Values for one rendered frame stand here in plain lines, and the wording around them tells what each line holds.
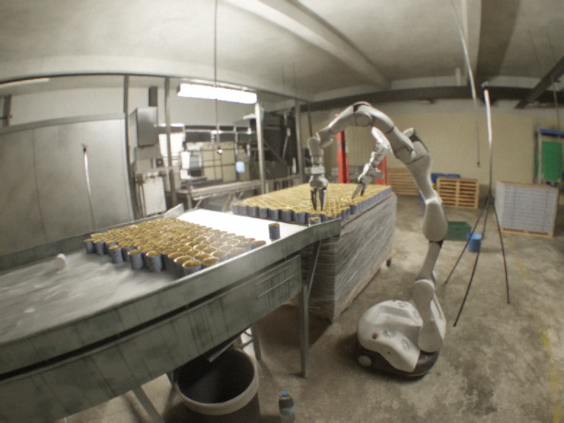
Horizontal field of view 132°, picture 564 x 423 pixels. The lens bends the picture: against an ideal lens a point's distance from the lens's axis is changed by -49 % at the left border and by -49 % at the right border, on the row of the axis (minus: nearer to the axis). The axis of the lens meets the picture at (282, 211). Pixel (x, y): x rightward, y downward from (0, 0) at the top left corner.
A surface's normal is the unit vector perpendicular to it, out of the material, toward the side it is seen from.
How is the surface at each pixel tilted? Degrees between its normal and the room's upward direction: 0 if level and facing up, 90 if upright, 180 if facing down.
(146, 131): 90
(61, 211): 90
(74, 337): 90
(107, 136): 90
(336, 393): 0
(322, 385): 0
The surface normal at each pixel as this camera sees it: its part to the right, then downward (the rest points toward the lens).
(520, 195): -0.66, 0.18
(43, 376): 0.76, 0.09
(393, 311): -0.61, -0.07
